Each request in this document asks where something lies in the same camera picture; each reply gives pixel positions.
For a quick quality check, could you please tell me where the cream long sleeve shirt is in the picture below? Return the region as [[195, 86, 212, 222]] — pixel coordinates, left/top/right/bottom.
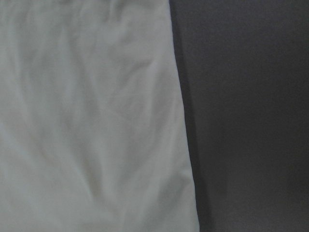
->
[[0, 0, 199, 232]]

